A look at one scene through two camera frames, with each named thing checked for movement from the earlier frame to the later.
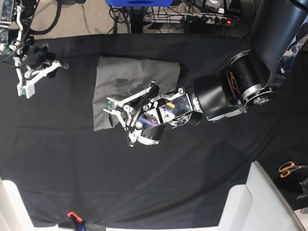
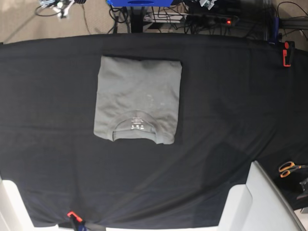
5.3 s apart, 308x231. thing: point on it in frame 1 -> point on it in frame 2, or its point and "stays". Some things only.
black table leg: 136,19 stays
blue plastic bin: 140,3 stays
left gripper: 33,64 -> 61,6
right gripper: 146,115 -> 209,4
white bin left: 14,215 stays
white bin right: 260,205 stays
